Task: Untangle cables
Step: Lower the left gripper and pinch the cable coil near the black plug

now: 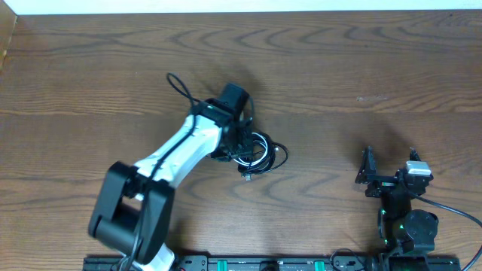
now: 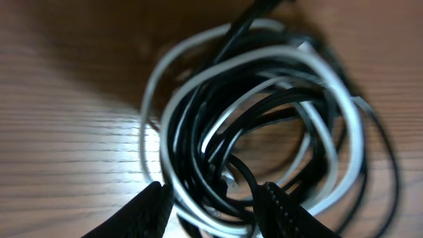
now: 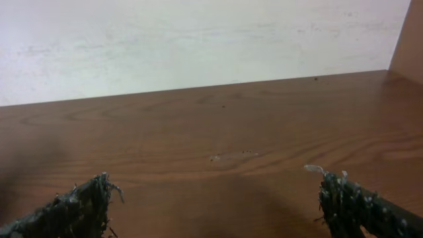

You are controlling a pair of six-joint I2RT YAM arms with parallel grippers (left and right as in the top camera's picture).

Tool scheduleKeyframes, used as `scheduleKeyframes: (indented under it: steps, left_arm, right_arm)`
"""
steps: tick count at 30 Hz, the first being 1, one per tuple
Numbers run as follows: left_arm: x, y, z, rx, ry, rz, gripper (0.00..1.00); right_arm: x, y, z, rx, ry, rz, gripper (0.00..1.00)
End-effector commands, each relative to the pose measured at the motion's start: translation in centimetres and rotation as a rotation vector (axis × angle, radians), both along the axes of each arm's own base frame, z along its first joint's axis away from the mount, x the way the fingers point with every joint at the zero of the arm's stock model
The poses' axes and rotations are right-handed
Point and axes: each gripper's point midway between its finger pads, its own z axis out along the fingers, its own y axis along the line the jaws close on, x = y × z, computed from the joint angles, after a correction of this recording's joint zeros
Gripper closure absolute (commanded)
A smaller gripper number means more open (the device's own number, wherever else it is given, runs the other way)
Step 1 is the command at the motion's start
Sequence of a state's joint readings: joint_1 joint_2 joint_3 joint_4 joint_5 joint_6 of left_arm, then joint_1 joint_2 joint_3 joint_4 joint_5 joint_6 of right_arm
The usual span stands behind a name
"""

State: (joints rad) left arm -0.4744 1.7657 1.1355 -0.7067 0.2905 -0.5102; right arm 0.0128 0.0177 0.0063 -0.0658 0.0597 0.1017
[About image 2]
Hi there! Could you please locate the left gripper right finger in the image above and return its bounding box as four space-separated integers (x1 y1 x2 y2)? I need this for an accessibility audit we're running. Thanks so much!
252 182 339 238

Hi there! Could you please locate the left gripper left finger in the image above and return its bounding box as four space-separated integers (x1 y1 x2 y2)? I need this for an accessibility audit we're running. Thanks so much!
83 181 174 238

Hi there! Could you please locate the black cable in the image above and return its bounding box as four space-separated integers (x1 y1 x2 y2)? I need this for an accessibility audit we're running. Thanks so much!
158 0 401 238

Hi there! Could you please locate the white cable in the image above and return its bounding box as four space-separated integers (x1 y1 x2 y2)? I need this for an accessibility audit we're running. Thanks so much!
138 18 374 238

